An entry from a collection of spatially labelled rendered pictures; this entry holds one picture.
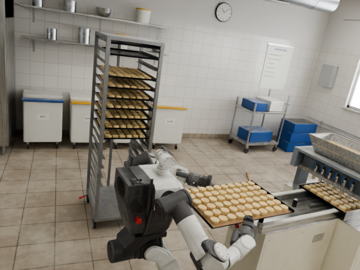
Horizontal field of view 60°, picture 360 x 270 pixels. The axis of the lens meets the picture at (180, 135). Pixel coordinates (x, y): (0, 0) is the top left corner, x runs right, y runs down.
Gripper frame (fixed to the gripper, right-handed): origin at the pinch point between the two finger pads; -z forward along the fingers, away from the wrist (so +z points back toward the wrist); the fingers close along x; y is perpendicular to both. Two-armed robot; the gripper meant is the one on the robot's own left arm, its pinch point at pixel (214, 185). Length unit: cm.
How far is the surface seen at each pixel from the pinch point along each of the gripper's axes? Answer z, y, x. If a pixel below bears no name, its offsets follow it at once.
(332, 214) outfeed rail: -81, 29, -12
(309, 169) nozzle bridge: -64, 63, 5
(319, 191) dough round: -74, 55, -9
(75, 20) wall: 284, 246, 87
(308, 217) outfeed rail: -63, 11, -10
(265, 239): -38.6, -14.0, -19.4
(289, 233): -52, -1, -19
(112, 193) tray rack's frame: 118, 87, -85
